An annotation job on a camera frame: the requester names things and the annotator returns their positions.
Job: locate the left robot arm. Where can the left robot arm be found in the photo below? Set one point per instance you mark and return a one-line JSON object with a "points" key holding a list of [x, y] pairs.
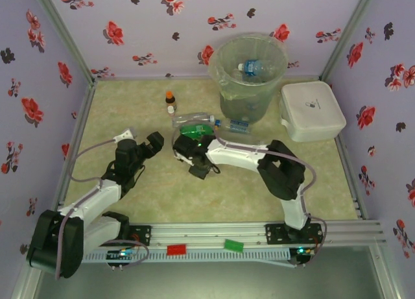
{"points": [[87, 201]]}

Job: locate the small bottle white cap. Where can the small bottle white cap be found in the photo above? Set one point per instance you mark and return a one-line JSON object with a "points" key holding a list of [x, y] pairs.
{"points": [[170, 112]]}

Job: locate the clear ribbed bottle white cap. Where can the clear ribbed bottle white cap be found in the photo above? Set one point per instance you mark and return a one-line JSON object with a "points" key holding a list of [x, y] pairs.
{"points": [[191, 118]]}

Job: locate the red tag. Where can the red tag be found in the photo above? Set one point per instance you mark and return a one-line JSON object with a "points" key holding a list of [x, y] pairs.
{"points": [[176, 249]]}

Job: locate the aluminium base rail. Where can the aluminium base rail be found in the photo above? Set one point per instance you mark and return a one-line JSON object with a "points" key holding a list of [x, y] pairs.
{"points": [[207, 232]]}

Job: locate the grey metal front panel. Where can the grey metal front panel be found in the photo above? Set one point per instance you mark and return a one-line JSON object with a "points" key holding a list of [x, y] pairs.
{"points": [[207, 282]]}

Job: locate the aluminium frame post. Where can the aluminium frame post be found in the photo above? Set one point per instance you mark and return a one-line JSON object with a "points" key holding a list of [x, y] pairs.
{"points": [[61, 30], [348, 33]]}

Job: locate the clear plastic bin liner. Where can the clear plastic bin liner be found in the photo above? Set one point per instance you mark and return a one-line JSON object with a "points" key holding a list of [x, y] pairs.
{"points": [[223, 85]]}

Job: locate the translucent grey waste bin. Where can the translucent grey waste bin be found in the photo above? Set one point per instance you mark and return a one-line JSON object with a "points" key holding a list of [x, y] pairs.
{"points": [[243, 107]]}

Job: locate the white lidded storage box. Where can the white lidded storage box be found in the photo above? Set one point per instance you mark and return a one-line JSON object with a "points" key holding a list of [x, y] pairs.
{"points": [[311, 111]]}

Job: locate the brown bottle orange cap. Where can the brown bottle orange cap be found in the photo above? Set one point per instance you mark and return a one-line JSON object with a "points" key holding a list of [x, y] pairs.
{"points": [[170, 99]]}

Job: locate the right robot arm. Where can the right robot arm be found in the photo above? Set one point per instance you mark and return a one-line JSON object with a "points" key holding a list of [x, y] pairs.
{"points": [[240, 154]]}

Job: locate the green plastic bottle yellow cap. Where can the green plastic bottle yellow cap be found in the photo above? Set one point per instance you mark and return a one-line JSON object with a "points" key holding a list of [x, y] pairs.
{"points": [[194, 129]]}

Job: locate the small circuit board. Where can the small circuit board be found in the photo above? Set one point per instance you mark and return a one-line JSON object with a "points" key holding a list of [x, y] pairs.
{"points": [[304, 252], [123, 253]]}

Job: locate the green tag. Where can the green tag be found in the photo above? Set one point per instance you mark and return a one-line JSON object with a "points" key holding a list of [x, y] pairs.
{"points": [[234, 245]]}

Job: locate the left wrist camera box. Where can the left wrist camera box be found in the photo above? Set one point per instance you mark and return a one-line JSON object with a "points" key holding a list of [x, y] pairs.
{"points": [[124, 134]]}

